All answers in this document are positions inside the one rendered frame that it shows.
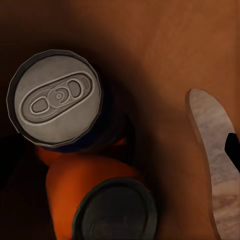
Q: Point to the can of soda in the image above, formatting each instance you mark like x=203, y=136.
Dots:
x=64, y=103
x=122, y=150
x=91, y=197

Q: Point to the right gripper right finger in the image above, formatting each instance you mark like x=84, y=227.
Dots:
x=232, y=148

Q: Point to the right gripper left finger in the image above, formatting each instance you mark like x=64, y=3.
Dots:
x=12, y=149

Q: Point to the trash can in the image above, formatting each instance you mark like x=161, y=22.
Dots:
x=153, y=52

